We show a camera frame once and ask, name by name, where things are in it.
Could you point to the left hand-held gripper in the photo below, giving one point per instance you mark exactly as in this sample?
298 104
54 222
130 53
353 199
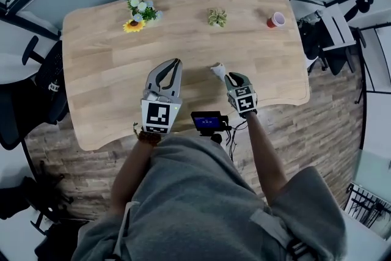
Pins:
159 113

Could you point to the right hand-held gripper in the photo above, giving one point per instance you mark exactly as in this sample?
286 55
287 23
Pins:
244 101

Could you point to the small white object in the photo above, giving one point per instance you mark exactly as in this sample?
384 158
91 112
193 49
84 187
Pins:
218 70

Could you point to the person's right forearm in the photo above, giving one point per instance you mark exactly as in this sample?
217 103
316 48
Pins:
268 159

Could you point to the person's left forearm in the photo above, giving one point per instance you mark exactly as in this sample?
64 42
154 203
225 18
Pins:
131 174

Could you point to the small black monitor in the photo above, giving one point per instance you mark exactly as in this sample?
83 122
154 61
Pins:
206 122

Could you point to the black tripod head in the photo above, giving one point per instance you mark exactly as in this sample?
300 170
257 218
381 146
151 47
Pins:
216 138

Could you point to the small potted succulent plant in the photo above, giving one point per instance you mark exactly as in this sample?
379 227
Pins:
217 17

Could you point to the red cup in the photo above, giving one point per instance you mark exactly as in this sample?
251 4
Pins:
273 22

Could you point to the artificial flower bouquet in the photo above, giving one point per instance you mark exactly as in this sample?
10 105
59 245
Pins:
140 13

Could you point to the black office chair with headrest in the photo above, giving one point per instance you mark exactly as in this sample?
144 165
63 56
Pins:
336 61

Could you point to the black mesh office chair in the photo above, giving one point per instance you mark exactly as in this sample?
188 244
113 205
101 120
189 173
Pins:
52 70

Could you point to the white slatted chair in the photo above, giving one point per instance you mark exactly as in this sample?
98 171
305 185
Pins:
336 24

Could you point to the person's grey shirt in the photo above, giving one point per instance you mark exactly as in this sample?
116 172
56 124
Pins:
198 208

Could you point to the white board on black stand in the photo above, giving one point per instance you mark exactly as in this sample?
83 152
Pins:
382 70

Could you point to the black swivel chair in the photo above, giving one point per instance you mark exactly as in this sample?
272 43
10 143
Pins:
15 198

